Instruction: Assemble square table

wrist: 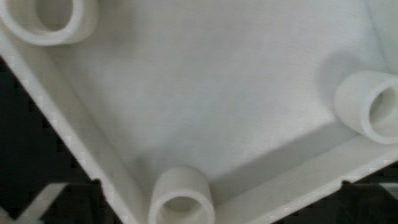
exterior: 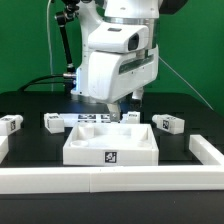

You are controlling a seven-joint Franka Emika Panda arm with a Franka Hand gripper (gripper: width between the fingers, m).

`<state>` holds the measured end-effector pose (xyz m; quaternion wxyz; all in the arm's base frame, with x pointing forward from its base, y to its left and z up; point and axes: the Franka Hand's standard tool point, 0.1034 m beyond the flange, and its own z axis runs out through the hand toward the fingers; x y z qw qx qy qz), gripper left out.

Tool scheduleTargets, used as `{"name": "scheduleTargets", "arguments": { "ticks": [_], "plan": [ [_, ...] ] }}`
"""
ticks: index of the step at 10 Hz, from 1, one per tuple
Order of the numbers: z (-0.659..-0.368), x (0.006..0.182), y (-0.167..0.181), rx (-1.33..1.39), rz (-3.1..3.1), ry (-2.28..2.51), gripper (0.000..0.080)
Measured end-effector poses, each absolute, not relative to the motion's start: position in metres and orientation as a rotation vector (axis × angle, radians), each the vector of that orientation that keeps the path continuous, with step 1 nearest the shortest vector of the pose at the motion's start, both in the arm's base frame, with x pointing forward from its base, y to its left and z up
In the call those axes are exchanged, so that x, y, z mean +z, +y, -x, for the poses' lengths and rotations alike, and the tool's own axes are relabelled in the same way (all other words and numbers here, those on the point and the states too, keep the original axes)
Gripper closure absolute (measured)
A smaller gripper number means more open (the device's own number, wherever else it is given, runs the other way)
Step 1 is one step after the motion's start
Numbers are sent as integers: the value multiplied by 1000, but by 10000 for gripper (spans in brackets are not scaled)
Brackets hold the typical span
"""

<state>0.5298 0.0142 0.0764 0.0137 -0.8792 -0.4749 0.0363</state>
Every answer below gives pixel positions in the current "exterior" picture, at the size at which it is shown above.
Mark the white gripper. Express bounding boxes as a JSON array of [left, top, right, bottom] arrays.
[[83, 47, 159, 122]]

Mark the white square table top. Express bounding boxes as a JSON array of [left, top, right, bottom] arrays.
[[63, 123, 159, 166]]

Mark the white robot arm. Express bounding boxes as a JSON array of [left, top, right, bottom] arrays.
[[71, 0, 188, 121]]

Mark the fiducial marker sheet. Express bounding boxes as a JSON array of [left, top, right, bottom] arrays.
[[59, 113, 129, 128]]

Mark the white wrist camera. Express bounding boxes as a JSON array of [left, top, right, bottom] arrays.
[[88, 22, 149, 53]]

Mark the white front fence wall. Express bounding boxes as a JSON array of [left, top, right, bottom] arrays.
[[0, 165, 224, 194]]

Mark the white fence wall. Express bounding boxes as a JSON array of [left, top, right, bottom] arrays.
[[0, 136, 9, 163], [189, 135, 224, 166], [0, 165, 224, 194]]

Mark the black cable bundle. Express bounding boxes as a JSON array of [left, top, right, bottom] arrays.
[[18, 73, 77, 92]]

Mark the white right fence wall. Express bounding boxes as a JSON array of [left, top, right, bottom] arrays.
[[189, 135, 224, 166]]

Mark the white hanging cable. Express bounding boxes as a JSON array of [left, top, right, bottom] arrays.
[[46, 0, 56, 92]]

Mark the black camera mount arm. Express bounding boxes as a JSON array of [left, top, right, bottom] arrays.
[[55, 0, 80, 76]]

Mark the white left fence wall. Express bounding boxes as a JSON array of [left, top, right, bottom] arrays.
[[0, 136, 9, 163]]

